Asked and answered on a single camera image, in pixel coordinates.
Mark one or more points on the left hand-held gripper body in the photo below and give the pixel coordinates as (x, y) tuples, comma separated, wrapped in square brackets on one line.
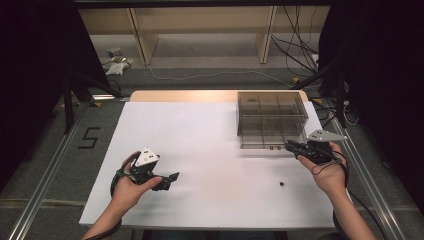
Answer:
[(146, 158)]

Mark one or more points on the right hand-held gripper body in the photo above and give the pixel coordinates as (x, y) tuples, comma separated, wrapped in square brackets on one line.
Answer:
[(321, 136)]

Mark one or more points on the smoky transparent drawer cabinet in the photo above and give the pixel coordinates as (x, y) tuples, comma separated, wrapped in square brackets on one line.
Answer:
[(271, 101)]

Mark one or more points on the person's left hand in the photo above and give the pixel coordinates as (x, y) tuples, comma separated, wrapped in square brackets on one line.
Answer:
[(128, 193)]

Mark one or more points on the person's right hand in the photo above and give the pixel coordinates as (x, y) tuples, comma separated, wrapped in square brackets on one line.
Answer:
[(330, 176)]

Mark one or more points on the white table cover board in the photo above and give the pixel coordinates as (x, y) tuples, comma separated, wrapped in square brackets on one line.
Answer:
[(200, 150)]

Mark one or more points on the black metal stand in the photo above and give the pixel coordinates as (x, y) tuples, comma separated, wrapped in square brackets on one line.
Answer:
[(340, 96)]

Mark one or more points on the black curtain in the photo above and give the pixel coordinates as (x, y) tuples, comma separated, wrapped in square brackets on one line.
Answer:
[(33, 83), (386, 83)]

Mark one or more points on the black tripod stand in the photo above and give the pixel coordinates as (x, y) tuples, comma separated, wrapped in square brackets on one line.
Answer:
[(70, 106)]

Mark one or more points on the white crumpled bag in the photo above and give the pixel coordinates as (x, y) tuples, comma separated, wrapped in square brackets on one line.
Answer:
[(116, 68)]

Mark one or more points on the small grey box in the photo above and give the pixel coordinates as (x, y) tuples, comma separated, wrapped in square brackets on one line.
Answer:
[(114, 52)]

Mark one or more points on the light wooden shelf unit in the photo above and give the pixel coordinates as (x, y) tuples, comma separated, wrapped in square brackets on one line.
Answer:
[(200, 20)]

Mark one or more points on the aluminium floor rail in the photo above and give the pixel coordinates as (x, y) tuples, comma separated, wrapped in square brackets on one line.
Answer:
[(366, 180), (43, 186)]

